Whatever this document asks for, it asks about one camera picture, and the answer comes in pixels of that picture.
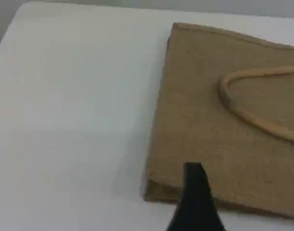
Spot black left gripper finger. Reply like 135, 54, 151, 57
166, 162, 228, 231

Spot brown jute bag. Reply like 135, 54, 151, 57
143, 22, 294, 221

